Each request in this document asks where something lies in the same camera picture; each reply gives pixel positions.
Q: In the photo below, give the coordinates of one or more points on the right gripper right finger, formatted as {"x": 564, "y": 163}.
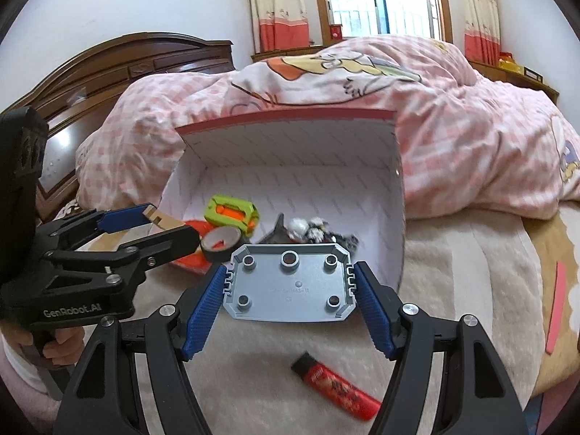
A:
{"x": 476, "y": 395}

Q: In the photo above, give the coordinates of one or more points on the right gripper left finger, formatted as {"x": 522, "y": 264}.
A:
{"x": 103, "y": 396}

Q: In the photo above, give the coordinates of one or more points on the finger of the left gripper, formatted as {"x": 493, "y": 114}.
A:
{"x": 72, "y": 232}
{"x": 122, "y": 268}

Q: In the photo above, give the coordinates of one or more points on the wooden block piece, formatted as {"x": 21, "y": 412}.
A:
{"x": 159, "y": 221}

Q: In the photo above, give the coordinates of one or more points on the red plastic cone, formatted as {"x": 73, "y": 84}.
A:
{"x": 196, "y": 262}

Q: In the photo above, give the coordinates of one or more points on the black tape roll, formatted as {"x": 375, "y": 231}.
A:
{"x": 219, "y": 244}

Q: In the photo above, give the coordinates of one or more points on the green orange utility knife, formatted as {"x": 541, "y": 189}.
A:
{"x": 223, "y": 210}

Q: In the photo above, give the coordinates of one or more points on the red lighter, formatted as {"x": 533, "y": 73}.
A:
{"x": 335, "y": 388}

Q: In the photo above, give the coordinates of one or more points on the black square case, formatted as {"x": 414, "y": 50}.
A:
{"x": 278, "y": 235}

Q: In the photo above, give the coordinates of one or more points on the grey building plate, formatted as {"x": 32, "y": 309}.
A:
{"x": 304, "y": 283}

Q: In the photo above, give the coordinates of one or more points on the white black robot figure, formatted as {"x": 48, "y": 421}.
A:
{"x": 317, "y": 231}

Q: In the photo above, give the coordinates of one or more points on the pink sleeve forearm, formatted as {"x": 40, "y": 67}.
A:
{"x": 28, "y": 391}

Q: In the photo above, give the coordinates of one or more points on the person's left hand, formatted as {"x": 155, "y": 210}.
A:
{"x": 64, "y": 348}

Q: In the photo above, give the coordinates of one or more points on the pink nail file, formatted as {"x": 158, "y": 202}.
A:
{"x": 557, "y": 308}

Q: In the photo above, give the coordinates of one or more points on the beige fleece blanket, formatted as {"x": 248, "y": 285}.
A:
{"x": 475, "y": 262}

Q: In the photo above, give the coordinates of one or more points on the dark wooden headboard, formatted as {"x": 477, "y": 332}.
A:
{"x": 76, "y": 98}

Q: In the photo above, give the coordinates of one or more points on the red cardboard box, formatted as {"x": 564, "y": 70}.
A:
{"x": 342, "y": 165}

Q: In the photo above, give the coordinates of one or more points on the pink checkered duvet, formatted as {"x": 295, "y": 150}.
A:
{"x": 464, "y": 139}

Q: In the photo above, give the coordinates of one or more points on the left window curtain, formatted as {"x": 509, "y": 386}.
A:
{"x": 279, "y": 24}

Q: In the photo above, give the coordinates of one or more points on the window curtain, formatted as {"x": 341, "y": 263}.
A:
{"x": 279, "y": 24}
{"x": 482, "y": 31}

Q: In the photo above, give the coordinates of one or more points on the wooden side table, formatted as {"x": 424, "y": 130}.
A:
{"x": 501, "y": 75}

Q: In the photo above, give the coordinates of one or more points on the yellow box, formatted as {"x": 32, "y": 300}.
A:
{"x": 507, "y": 62}

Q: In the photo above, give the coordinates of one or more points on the right window curtain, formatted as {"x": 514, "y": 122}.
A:
{"x": 482, "y": 31}

